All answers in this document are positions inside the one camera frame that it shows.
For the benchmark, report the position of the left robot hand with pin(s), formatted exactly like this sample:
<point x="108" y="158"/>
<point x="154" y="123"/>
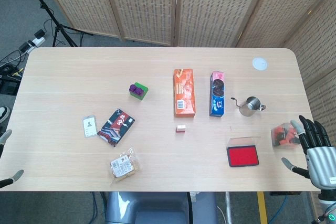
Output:
<point x="5" y="136"/>

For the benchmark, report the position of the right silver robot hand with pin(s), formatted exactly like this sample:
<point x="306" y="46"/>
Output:
<point x="320" y="161"/>

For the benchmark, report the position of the clear box of orange clips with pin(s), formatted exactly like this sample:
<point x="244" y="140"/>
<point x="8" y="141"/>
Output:
<point x="283" y="136"/>

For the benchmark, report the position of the dark red-black snack packet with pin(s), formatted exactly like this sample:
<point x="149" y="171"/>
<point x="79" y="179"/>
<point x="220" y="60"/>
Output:
<point x="116" y="127"/>

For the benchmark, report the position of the blue cookie box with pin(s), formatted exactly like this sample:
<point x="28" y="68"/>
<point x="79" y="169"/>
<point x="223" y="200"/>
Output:
<point x="218" y="94"/>

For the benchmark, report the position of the orange snack box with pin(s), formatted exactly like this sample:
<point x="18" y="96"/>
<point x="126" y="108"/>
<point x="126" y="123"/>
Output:
<point x="184" y="93"/>

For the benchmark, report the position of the black and white shoe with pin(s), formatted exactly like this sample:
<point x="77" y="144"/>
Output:
<point x="3" y="113"/>

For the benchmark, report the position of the black floor equipment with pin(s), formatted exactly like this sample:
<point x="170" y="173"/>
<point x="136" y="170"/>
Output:
<point x="9" y="85"/>

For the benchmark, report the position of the red ink pad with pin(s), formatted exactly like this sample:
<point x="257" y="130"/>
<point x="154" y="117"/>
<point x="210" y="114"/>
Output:
<point x="242" y="156"/>

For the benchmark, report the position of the ID badge card holder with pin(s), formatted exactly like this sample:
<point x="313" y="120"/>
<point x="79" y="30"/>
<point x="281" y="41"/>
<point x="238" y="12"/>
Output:
<point x="89" y="126"/>

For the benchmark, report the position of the steel gooseneck pitcher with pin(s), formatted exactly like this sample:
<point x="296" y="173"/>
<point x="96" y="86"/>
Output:
<point x="250" y="106"/>

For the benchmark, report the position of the black power adapter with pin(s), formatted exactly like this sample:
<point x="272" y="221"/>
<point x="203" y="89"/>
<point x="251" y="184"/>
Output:
<point x="24" y="47"/>
<point x="40" y="34"/>

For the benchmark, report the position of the white power strip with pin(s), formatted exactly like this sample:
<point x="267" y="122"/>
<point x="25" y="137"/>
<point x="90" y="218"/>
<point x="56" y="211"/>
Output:
<point x="36" y="41"/>

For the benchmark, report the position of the metal table leg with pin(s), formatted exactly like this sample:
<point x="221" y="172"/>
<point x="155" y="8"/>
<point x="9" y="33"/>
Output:
<point x="228" y="208"/>

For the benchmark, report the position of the white round table grommet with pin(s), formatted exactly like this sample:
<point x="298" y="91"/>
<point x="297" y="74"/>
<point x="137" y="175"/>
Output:
<point x="260" y="63"/>

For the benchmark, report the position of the black tripod stand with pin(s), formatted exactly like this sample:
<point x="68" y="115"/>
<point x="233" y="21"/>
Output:
<point x="56" y="24"/>

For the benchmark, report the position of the packaged bread slices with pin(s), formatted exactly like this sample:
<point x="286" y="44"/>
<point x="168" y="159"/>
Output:
<point x="124" y="166"/>

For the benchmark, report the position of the green and purple toy block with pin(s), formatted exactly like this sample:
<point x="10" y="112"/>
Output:
<point x="138" y="91"/>

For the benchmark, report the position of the grey robot torso base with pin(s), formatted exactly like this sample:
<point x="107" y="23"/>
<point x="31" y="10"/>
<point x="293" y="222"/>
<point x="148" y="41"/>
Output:
<point x="157" y="208"/>

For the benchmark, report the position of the wooden rattan folding screen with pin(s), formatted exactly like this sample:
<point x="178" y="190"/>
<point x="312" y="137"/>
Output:
<point x="183" y="6"/>

